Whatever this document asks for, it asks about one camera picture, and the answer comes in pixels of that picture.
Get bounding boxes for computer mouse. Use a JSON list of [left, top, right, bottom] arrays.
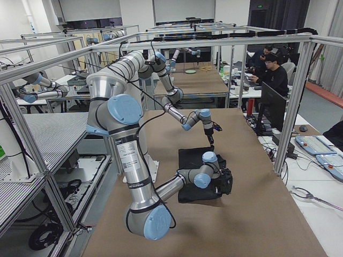
[[299, 125, 308, 132]]

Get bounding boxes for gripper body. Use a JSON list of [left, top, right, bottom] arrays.
[[203, 123, 222, 143], [213, 168, 233, 195]]

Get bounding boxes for seated person in black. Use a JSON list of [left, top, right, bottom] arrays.
[[249, 53, 289, 97]]

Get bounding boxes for teach pendant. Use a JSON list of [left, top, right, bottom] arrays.
[[295, 136, 337, 156], [316, 154, 343, 182]]

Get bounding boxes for reacher grabber tool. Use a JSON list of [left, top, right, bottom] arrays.
[[289, 186, 342, 211]]

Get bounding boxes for black Huawei monitor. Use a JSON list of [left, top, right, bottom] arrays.
[[255, 82, 286, 136]]

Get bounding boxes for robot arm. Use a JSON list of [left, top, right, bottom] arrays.
[[102, 50, 221, 146], [87, 72, 233, 240]]

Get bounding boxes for black printed t-shirt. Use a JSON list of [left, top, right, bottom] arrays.
[[178, 147, 227, 203]]

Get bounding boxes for aluminium frame post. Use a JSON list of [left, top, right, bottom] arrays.
[[274, 41, 315, 176]]

